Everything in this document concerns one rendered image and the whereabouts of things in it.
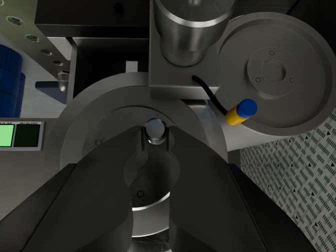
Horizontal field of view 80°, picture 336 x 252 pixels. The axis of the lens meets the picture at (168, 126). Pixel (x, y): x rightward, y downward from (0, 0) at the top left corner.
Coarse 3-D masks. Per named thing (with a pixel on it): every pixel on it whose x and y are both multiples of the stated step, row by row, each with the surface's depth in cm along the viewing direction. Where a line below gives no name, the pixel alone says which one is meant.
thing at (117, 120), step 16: (112, 112) 15; (128, 112) 15; (144, 112) 15; (160, 112) 15; (96, 128) 15; (112, 128) 15; (128, 128) 15; (96, 144) 14; (160, 144) 15; (144, 160) 14; (160, 160) 14; (144, 176) 14; (160, 176) 14; (144, 192) 14; (160, 192) 14; (144, 208) 14
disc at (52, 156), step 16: (112, 80) 17; (128, 80) 18; (144, 80) 18; (80, 96) 17; (96, 96) 17; (64, 112) 17; (208, 112) 17; (64, 128) 17; (208, 128) 17; (48, 144) 16; (224, 144) 17; (48, 160) 16; (48, 176) 16; (144, 240) 15; (160, 240) 15
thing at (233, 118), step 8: (200, 80) 13; (208, 88) 13; (216, 104) 12; (240, 104) 9; (248, 104) 9; (256, 104) 9; (224, 112) 12; (232, 112) 10; (240, 112) 10; (248, 112) 9; (232, 120) 11; (240, 120) 10
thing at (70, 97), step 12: (72, 48) 18; (72, 60) 18; (84, 60) 20; (96, 60) 24; (72, 72) 18; (84, 72) 20; (96, 72) 24; (108, 72) 29; (120, 72) 38; (72, 84) 18; (84, 84) 20; (72, 96) 18
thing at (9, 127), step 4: (0, 128) 48; (4, 128) 48; (8, 128) 48; (12, 128) 48; (0, 132) 48; (4, 132) 48; (8, 132) 48; (0, 136) 48; (4, 136) 48; (8, 136) 48; (0, 140) 48; (4, 140) 48; (8, 140) 48; (0, 144) 47; (4, 144) 47; (8, 144) 47
